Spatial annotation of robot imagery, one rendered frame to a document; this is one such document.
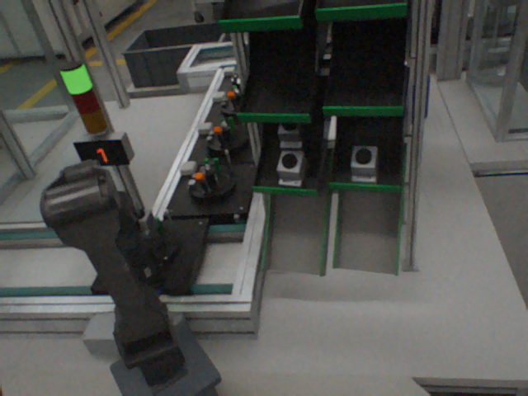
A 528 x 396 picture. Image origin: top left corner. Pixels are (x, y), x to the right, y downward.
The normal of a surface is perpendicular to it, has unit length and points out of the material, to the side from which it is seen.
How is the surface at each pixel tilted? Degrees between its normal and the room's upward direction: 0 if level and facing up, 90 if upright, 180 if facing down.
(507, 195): 90
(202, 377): 0
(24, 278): 0
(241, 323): 90
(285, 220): 45
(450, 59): 90
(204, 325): 90
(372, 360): 0
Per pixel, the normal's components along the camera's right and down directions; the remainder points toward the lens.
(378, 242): -0.30, -0.12
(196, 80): -0.11, 0.62
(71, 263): -0.15, -0.78
